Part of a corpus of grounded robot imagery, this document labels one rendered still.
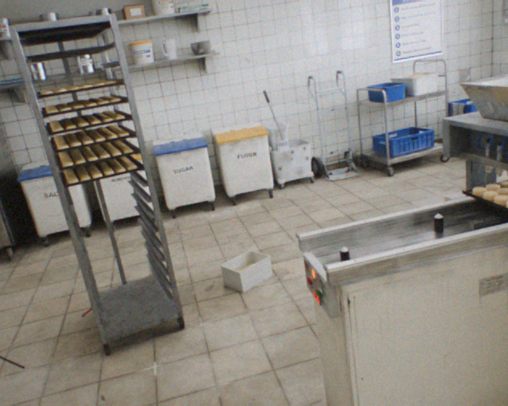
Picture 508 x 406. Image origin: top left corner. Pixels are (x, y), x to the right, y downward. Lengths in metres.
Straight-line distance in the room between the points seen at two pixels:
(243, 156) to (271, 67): 1.19
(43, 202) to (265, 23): 2.99
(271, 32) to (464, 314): 4.36
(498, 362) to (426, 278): 0.48
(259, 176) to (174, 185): 0.89
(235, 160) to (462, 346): 3.54
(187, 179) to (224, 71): 1.34
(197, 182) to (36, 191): 1.53
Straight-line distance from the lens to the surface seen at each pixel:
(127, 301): 3.25
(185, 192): 4.97
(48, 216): 5.08
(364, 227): 1.84
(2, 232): 4.93
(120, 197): 4.96
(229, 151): 4.94
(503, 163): 1.96
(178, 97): 5.46
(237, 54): 5.54
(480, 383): 2.01
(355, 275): 1.55
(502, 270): 1.81
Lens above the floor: 1.58
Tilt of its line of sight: 19 degrees down
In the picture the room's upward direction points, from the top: 9 degrees counter-clockwise
